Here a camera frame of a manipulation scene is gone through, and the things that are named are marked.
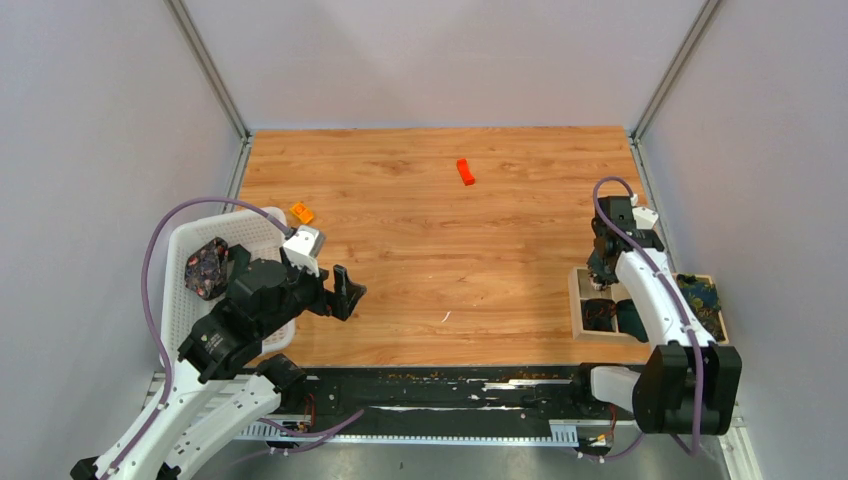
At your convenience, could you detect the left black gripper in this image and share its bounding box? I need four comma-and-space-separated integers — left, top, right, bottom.
259, 245, 368, 336

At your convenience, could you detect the black pink rose tie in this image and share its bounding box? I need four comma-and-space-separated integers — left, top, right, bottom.
588, 270, 617, 291

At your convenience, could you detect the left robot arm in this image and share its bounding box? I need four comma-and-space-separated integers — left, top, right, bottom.
70, 259, 367, 479

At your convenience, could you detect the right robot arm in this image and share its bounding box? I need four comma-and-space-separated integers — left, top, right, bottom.
570, 196, 742, 437

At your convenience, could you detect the orange plastic block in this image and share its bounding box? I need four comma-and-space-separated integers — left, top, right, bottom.
289, 202, 315, 225

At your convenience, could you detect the white perforated plastic basket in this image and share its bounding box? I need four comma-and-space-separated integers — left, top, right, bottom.
160, 210, 285, 361

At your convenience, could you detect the black red rolled tie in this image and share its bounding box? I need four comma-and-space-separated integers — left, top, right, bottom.
581, 298, 616, 332

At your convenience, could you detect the wooden compartment box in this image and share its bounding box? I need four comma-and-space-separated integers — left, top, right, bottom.
569, 267, 729, 345

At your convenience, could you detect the dark teal tie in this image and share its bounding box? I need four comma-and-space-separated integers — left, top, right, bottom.
616, 299, 649, 343

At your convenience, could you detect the blue gold patterned tie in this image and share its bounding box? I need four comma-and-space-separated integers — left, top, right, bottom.
675, 273, 728, 343

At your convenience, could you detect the dark floral tie in basket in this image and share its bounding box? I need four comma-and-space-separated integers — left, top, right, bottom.
184, 237, 229, 301

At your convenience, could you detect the red plastic block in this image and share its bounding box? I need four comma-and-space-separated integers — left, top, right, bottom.
456, 158, 476, 186

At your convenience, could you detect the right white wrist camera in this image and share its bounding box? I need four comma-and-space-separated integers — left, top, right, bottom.
630, 193, 659, 230

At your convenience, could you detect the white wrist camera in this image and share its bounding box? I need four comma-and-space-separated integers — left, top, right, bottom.
630, 193, 659, 230
282, 225, 326, 277

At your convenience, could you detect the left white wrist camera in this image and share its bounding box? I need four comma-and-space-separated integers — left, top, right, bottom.
282, 225, 326, 277

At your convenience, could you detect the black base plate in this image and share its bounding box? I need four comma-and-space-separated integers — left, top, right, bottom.
270, 365, 633, 439

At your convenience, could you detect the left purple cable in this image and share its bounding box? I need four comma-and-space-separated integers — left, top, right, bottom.
99, 197, 296, 480

